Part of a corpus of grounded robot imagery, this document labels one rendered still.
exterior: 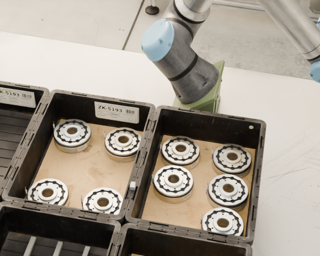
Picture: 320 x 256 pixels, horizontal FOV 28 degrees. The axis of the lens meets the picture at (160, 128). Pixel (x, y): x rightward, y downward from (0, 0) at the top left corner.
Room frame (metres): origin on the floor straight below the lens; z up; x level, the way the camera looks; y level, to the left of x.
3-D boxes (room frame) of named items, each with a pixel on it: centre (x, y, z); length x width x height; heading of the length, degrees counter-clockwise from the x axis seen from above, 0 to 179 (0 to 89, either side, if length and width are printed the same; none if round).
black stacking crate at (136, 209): (1.04, -0.10, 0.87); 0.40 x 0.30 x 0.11; 170
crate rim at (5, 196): (1.09, 0.19, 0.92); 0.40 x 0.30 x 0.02; 170
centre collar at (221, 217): (0.92, -0.16, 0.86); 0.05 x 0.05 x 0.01
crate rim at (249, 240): (1.04, -0.10, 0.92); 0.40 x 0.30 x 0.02; 170
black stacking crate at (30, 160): (1.09, 0.19, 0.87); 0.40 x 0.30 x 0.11; 170
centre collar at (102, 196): (0.97, 0.14, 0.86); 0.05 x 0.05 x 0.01
